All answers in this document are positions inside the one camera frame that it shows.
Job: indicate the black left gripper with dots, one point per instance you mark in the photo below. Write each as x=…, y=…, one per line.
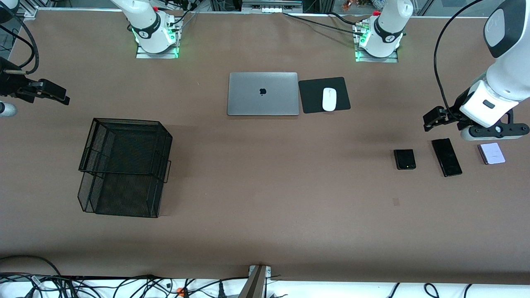
x=456, y=109

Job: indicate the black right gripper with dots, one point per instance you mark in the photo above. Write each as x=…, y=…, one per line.
x=9, y=86

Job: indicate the large black smartphone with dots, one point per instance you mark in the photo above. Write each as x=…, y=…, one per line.
x=446, y=157

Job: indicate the small black flip phone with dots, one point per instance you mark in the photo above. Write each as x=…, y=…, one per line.
x=404, y=159

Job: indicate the lavender flip phone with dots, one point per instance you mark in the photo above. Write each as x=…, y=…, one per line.
x=492, y=153

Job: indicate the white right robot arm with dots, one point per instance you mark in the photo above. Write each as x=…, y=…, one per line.
x=147, y=20

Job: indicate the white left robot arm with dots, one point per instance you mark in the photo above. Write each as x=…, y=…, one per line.
x=505, y=70

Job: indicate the black mesh two-tier tray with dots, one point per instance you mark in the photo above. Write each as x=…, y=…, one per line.
x=124, y=145

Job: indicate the white computer mouse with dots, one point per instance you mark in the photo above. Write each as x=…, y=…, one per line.
x=329, y=99

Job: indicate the black mouse pad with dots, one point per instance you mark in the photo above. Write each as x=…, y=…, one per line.
x=310, y=97

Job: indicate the silver closed laptop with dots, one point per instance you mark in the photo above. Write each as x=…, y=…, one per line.
x=248, y=99

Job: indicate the white power strip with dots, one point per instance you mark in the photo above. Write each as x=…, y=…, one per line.
x=271, y=8

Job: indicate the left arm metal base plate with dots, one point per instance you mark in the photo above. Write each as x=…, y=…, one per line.
x=391, y=59

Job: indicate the aluminium frame profile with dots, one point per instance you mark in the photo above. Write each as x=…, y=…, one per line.
x=29, y=11

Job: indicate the grey metal camera post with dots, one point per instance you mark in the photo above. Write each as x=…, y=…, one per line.
x=254, y=285

